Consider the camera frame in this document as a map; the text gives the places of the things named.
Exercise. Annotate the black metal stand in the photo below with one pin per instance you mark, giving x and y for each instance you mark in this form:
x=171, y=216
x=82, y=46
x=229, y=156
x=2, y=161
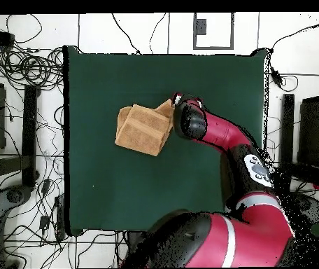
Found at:
x=286, y=126
x=29, y=126

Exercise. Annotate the tan terry towel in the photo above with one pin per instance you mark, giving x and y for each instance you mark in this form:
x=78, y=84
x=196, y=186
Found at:
x=142, y=129

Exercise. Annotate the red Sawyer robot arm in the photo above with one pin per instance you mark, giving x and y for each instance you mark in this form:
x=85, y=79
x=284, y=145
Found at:
x=221, y=131

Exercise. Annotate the black power adapter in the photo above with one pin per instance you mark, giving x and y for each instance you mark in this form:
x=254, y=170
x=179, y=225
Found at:
x=276, y=77

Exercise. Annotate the dark green table cloth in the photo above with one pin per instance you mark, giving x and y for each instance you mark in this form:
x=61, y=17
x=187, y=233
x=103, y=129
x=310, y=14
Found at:
x=120, y=196

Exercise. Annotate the small grey box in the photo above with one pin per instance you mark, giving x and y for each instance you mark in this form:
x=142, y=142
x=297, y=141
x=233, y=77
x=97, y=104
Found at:
x=201, y=26

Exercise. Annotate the grey rectangular floor frame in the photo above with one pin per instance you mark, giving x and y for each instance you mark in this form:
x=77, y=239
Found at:
x=212, y=47

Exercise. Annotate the grey chair base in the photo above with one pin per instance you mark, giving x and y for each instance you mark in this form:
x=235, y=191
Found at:
x=307, y=207
x=14, y=196

